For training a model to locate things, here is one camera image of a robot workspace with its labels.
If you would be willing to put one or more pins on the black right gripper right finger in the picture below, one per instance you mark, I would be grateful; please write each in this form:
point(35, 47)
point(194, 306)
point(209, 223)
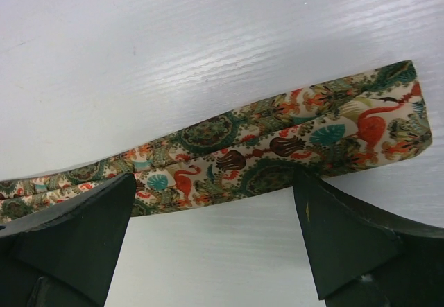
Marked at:
point(362, 255)

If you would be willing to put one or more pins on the paisley patterned tie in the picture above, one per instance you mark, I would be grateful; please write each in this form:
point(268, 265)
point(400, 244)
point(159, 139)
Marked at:
point(334, 128)

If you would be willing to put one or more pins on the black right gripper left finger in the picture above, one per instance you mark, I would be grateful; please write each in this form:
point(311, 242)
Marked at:
point(66, 255)

